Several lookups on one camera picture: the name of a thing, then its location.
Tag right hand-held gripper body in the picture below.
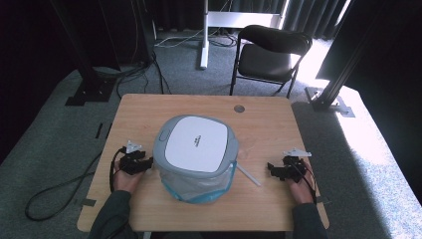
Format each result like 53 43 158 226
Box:
281 147 313 183

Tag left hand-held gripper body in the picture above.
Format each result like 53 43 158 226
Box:
118 139 147 176

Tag white straw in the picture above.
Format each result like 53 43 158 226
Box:
236 162 262 187

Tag grey white pedal trash can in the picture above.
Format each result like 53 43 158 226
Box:
152 114 240 202

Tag translucent blue-banded trash bag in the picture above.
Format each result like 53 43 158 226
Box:
158 159 239 204

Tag person's left hand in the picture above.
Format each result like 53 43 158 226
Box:
112 169 145 193

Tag person's right hand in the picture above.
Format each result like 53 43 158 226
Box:
288 165 317 205

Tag black floor tape marks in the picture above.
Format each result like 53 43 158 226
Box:
95 121 113 140

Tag black stand with base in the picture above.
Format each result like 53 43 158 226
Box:
49 0 117 107

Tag black folding chair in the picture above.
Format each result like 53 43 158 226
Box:
229 24 314 100

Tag white metal stand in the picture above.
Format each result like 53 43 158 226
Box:
198 0 291 71

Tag black curtain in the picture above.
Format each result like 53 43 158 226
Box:
0 0 83 163
316 0 422 203

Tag grey curtain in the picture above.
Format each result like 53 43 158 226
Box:
228 0 352 40

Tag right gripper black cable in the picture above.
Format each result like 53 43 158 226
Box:
292 161 318 204

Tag metal stand with grey base plate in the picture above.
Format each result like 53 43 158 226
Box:
304 0 379 119

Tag long black floor cable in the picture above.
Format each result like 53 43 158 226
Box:
24 151 104 222

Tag black floor cable bundle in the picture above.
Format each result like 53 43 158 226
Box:
93 49 173 100

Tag white floor cables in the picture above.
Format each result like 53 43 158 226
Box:
153 28 240 48

